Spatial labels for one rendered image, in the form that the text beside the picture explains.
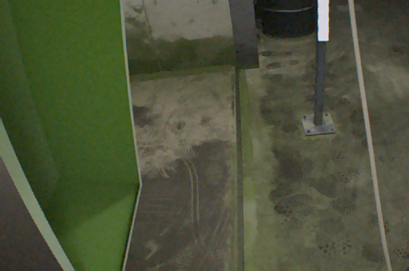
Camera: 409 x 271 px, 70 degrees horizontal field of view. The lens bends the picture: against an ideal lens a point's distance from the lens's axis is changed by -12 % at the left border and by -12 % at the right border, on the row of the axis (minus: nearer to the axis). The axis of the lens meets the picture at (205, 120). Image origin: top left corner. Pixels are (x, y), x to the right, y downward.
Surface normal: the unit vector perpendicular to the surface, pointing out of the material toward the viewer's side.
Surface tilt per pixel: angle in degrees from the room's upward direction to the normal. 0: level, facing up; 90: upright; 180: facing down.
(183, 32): 90
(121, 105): 90
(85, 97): 90
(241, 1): 90
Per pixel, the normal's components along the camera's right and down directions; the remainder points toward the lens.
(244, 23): -0.06, 0.62
